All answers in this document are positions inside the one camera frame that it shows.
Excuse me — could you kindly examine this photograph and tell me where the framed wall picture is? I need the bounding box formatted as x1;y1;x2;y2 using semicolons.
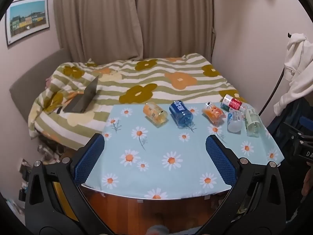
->
5;0;50;46

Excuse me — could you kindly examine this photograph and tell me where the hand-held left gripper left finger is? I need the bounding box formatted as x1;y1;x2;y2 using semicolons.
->
24;134;110;228

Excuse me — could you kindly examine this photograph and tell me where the red label clear cup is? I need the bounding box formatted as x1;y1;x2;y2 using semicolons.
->
220;94;248;113

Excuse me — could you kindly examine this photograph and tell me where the green label clear cup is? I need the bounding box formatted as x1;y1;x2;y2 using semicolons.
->
245;109;262;137

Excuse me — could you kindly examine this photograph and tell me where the grey bed headboard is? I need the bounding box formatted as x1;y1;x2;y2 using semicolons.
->
9;48;71;125

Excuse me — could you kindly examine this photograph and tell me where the wooden table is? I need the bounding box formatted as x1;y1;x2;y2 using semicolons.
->
81;185;235;235

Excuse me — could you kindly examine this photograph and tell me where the beige curtain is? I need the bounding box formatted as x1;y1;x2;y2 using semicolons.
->
53;0;217;63

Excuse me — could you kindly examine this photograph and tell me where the striped floral blanket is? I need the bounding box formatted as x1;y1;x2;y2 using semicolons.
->
28;53;247;150

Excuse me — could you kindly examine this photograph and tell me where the orange printed cup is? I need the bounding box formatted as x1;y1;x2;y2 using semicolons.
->
202;102;226;126

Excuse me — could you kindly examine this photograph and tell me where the frosted clear cup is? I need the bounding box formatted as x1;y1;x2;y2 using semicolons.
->
227;110;244;133

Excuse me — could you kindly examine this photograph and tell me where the white hanging garment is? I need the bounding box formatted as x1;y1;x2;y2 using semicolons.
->
273;33;313;116

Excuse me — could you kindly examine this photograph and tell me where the blue clear cup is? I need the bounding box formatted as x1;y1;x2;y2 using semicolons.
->
169;100;193;128

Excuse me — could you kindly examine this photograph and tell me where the grey laptop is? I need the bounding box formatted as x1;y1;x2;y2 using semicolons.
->
62;75;99;113

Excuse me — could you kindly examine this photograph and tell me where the scattered floor clutter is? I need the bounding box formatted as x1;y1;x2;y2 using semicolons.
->
18;137;67;194

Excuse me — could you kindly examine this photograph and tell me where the black curved cable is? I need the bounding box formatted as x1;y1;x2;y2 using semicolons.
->
260;65;286;116

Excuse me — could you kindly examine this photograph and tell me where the yellow orange clear cup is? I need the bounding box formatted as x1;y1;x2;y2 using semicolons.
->
143;102;168;128

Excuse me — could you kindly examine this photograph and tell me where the blue daisy tablecloth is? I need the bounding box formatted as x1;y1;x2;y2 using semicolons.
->
81;102;285;199

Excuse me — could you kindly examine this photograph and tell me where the dark hanging clothing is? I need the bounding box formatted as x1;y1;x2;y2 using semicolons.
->
266;97;313;152

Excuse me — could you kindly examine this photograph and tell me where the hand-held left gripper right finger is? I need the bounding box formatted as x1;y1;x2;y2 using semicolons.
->
198;135;286;228

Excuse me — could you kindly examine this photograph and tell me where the person's right hand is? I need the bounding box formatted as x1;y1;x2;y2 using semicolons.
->
301;168;313;197

